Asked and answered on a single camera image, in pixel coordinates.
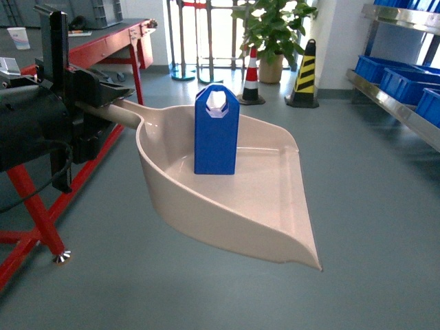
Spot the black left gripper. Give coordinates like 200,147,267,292
41,62,135,164

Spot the blue plastic block part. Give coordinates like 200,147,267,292
194,83,240,175

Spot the beige plastic dustpan scoop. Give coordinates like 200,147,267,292
84,100,322,269

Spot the steel shelf rack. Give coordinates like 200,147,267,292
346,1,439,149

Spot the paper cup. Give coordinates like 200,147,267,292
7,27,31,50

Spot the red white traffic cone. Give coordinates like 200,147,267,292
236,47,265,105

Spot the green potted plant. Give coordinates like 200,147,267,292
232,0,318,84

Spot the yellow black striped bollard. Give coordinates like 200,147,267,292
285,39,319,109

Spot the blue plastic bin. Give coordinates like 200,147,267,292
415,88,440,128
354,55,422,84
379,68,439,106

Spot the black cable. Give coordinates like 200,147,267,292
0,139,74,215

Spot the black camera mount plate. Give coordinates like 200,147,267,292
34,4,69,98

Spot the red frame work table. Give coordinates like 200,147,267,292
1,12,157,285

